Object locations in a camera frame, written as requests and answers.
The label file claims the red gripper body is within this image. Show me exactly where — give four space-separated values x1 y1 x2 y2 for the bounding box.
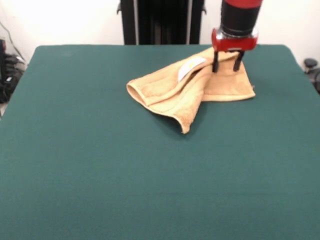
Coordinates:
211 27 260 53

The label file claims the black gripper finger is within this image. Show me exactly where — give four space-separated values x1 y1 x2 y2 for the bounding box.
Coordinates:
212 51 220 74
232 50 245 73

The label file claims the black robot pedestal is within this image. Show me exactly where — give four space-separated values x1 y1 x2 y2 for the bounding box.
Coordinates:
116 0 208 46

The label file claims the tan towel with white label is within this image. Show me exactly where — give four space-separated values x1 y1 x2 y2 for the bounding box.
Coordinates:
126 46 256 135

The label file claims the black equipment with cables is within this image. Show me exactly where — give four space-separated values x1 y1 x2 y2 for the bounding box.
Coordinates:
0 38 27 104

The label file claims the dark stand base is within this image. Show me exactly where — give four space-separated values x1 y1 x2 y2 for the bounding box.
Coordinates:
303 58 320 95

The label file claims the dark green table cloth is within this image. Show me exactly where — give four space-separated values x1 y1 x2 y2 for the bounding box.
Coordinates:
0 44 320 240

